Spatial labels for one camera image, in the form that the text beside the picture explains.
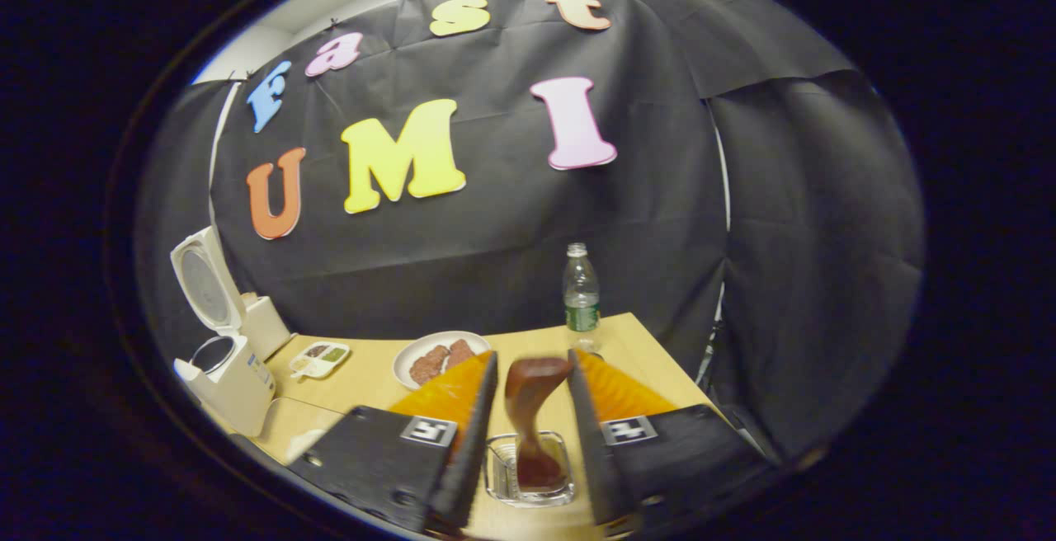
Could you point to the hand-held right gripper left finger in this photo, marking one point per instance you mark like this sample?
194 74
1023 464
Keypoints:
474 450

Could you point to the white rice cooker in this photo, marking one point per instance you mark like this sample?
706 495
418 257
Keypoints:
239 392

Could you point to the white divided condiment tray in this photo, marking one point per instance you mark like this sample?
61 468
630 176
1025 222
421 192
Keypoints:
320 359

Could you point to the clear plastic water bottle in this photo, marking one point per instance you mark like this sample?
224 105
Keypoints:
582 294

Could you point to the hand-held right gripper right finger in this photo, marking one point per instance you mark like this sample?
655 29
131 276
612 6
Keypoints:
590 450

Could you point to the white toaster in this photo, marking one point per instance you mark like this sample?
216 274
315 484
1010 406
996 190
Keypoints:
268 326

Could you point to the brown meat piece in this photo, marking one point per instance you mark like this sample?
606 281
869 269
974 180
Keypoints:
429 364
459 354

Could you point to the brown wooden spoon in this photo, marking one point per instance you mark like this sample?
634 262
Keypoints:
528 392

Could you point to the white round plate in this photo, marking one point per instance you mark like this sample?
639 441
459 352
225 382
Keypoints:
412 355

